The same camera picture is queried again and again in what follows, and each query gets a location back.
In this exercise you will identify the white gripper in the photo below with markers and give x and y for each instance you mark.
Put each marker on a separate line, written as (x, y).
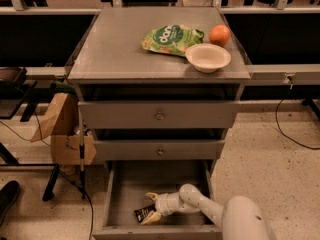
(163, 204)

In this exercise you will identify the black rxbar chocolate bar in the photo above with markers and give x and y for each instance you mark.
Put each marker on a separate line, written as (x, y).
(143, 213)

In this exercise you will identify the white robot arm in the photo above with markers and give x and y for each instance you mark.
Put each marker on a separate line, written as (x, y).
(239, 218)

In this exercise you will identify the grey open bottom drawer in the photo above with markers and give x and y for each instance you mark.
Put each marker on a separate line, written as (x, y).
(128, 183)

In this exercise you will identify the grey middle drawer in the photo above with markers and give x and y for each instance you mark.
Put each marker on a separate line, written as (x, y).
(158, 150)

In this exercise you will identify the grey top drawer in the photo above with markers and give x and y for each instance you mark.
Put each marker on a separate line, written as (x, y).
(158, 114)

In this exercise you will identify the grey wooden drawer cabinet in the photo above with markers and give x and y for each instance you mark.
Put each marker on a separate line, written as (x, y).
(113, 66)

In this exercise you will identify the brown cardboard box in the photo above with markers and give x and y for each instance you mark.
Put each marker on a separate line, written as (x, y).
(59, 123)

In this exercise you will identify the black white tripod pole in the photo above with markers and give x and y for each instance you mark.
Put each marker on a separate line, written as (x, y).
(82, 153)

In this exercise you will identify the black shoe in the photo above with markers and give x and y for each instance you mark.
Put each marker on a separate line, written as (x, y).
(8, 195)

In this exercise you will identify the white paper bowl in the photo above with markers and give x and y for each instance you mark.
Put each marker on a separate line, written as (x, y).
(207, 58)

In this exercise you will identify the green chip bag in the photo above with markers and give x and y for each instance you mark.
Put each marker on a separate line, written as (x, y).
(172, 39)

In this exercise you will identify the orange fruit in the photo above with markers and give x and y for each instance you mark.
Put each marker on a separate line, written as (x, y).
(219, 35)

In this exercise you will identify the black desk frame left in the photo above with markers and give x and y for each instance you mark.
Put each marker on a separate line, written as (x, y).
(14, 91)

